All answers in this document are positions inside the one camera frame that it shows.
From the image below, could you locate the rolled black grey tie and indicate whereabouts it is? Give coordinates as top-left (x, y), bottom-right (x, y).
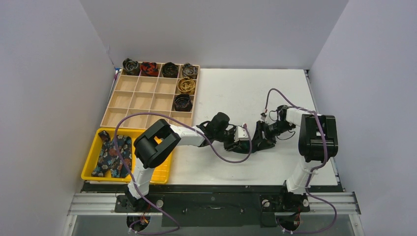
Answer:
top-left (122, 58), bottom-right (141, 76)

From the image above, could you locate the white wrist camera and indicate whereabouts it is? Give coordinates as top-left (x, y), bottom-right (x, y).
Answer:
top-left (265, 115), bottom-right (276, 125)
top-left (234, 123), bottom-right (251, 142)

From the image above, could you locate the rolled grey patterned tie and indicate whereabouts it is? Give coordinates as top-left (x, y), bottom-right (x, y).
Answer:
top-left (181, 63), bottom-right (199, 79)

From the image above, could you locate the yellow plastic tray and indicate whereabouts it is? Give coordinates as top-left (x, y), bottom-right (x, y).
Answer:
top-left (81, 127), bottom-right (174, 184)

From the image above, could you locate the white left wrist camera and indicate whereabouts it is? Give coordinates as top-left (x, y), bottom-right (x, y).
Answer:
top-left (234, 123), bottom-right (251, 142)

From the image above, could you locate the rolled red black tie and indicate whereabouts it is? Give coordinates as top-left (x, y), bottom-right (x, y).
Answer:
top-left (140, 62), bottom-right (159, 77)

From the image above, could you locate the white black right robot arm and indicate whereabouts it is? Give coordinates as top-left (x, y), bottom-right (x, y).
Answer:
top-left (251, 105), bottom-right (338, 211)

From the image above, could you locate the rolled black gold tie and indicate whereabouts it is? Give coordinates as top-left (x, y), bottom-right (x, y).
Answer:
top-left (161, 62), bottom-right (179, 78)

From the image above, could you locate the floral dark tie in tray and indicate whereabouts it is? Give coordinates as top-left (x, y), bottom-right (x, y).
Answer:
top-left (91, 130), bottom-right (132, 178)

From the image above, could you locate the rolled navy floral tie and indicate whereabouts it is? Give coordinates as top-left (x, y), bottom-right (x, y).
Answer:
top-left (173, 94), bottom-right (193, 112)

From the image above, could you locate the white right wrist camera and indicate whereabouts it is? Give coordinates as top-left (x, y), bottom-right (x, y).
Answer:
top-left (265, 115), bottom-right (276, 125)

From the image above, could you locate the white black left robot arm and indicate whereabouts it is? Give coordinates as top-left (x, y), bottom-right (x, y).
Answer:
top-left (125, 112), bottom-right (256, 211)

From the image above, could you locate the rolled yellow beetle tie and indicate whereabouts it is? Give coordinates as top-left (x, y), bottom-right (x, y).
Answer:
top-left (177, 77), bottom-right (196, 95)

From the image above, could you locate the green navy striped tie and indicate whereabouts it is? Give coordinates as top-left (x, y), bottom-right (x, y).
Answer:
top-left (230, 141), bottom-right (257, 154)

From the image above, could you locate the aluminium black mounting rail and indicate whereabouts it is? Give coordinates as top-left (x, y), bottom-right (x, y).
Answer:
top-left (68, 185), bottom-right (360, 227)

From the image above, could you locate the wooden compartment organizer box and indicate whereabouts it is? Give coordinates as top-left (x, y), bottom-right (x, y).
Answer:
top-left (100, 62), bottom-right (200, 129)

